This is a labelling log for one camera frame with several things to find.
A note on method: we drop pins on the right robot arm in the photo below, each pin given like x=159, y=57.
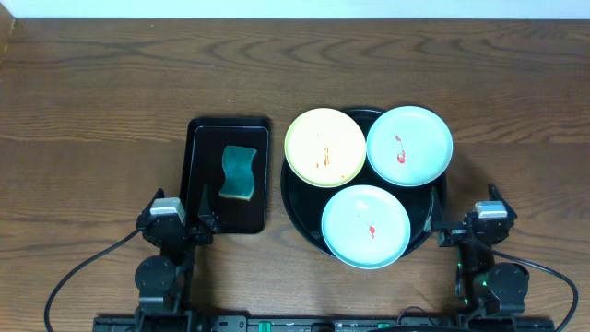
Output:
x=489, y=290

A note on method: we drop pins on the light blue plate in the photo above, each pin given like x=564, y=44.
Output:
x=409, y=146
x=365, y=227

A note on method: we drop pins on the yellow plate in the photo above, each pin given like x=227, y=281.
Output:
x=325, y=147

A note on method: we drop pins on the black round tray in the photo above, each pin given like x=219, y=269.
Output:
x=305, y=203

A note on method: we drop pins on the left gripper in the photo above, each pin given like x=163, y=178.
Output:
x=182, y=231

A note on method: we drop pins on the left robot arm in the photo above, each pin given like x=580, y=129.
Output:
x=164, y=281

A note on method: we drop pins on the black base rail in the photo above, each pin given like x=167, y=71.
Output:
x=238, y=323

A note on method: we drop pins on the black rectangular water tray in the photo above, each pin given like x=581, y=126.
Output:
x=205, y=141

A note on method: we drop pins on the green yellow sponge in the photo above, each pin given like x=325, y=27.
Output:
x=237, y=163

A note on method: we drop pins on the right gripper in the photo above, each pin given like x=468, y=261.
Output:
x=453, y=233

